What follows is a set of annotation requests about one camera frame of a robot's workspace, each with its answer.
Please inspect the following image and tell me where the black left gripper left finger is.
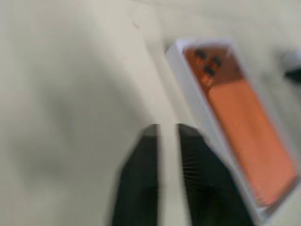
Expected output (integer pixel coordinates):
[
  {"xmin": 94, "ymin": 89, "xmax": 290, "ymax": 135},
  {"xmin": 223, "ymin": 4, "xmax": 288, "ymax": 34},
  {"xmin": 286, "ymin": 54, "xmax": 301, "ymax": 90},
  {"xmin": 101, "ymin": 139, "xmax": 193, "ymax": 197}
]
[{"xmin": 110, "ymin": 124, "xmax": 170, "ymax": 226}]

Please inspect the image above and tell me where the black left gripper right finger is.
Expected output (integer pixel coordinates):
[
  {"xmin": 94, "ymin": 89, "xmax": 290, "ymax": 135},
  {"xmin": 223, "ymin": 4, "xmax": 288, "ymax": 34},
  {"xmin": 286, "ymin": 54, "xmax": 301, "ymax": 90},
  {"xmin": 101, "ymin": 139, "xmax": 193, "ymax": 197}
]
[{"xmin": 175, "ymin": 124, "xmax": 257, "ymax": 226}]

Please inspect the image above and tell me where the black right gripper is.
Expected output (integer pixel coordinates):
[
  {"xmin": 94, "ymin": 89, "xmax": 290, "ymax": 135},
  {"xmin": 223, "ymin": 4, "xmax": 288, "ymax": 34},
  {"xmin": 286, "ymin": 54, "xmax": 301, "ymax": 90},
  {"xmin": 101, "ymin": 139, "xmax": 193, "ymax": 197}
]
[{"xmin": 281, "ymin": 48, "xmax": 301, "ymax": 79}]

